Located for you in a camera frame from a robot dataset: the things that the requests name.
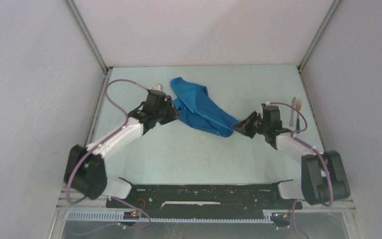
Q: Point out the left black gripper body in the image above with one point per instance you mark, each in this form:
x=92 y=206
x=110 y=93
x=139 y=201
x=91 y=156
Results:
x=159 y=113

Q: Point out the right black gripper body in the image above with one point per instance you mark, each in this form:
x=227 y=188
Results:
x=262 y=126

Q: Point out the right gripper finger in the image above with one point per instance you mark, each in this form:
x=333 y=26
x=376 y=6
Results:
x=251 y=120
x=248 y=129

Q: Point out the blue cloth napkin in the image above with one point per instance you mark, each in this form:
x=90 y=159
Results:
x=198 y=111

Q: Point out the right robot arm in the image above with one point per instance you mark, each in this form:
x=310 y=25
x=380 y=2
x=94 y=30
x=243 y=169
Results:
x=323 y=178

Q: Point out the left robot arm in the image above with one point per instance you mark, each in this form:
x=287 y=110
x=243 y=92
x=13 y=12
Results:
x=86 y=167

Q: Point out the silver knife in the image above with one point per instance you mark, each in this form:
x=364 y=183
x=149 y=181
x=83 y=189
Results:
x=293 y=104

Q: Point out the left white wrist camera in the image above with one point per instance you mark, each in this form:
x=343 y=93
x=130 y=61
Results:
x=158 y=87

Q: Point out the gold fork dark handle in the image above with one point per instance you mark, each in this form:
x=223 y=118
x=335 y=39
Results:
x=298 y=108

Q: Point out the left aluminium frame post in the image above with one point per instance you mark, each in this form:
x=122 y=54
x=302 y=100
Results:
x=102 y=81

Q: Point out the aluminium frame post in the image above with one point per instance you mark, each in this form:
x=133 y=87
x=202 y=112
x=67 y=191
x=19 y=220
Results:
x=319 y=33
x=102 y=81

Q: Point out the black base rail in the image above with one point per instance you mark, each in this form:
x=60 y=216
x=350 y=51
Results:
x=204 y=201

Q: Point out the white cable duct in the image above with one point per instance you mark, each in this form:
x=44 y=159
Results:
x=124 y=216

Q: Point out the right aluminium frame post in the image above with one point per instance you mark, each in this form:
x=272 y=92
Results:
x=319 y=33

